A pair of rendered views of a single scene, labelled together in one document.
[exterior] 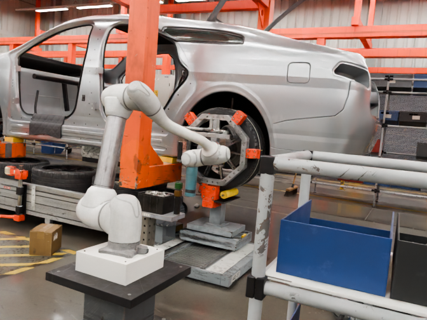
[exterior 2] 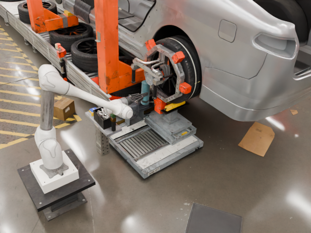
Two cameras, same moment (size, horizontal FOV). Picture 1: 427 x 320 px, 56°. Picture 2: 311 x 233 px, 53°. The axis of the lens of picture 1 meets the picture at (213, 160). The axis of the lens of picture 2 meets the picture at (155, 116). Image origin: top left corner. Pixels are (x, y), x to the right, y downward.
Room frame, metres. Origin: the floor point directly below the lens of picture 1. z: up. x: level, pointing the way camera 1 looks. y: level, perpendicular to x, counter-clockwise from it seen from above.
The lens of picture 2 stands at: (0.65, -1.09, 2.36)
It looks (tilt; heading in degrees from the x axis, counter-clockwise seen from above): 37 degrees down; 25
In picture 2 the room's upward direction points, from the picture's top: 4 degrees clockwise
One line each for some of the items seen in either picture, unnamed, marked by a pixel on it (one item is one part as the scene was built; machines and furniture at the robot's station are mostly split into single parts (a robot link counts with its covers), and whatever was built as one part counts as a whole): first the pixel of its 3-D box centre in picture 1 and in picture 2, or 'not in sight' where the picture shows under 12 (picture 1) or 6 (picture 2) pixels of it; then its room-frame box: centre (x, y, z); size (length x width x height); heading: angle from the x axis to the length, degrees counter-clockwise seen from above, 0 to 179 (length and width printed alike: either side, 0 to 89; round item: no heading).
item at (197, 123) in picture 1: (214, 149); (163, 74); (3.14, 0.00, 0.85); 0.54 x 0.07 x 0.54; 66
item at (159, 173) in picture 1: (159, 162); (134, 67); (3.36, 0.45, 0.69); 0.52 x 0.17 x 0.35; 156
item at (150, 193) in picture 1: (155, 200); (104, 117); (2.62, 0.35, 0.51); 0.20 x 0.14 x 0.13; 64
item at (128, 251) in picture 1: (127, 246); (54, 166); (1.94, 0.39, 0.42); 0.22 x 0.18 x 0.06; 72
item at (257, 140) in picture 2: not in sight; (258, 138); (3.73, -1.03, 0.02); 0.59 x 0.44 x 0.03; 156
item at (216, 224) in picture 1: (217, 212); (171, 111); (3.29, -0.07, 0.32); 0.40 x 0.30 x 0.28; 66
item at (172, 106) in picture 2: (229, 193); (175, 104); (3.18, -0.15, 0.51); 0.29 x 0.06 x 0.06; 156
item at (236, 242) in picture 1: (216, 235); (170, 125); (3.29, -0.07, 0.13); 0.50 x 0.36 x 0.10; 66
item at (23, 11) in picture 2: not in sight; (38, 11); (4.72, 3.23, 0.39); 0.66 x 0.66 x 0.24
